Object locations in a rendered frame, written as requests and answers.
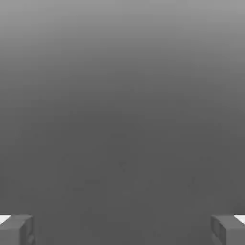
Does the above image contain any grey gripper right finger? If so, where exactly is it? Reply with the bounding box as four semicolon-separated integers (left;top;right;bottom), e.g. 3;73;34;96
210;214;245;245

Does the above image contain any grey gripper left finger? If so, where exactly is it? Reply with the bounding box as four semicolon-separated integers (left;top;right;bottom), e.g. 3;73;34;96
0;214;36;245

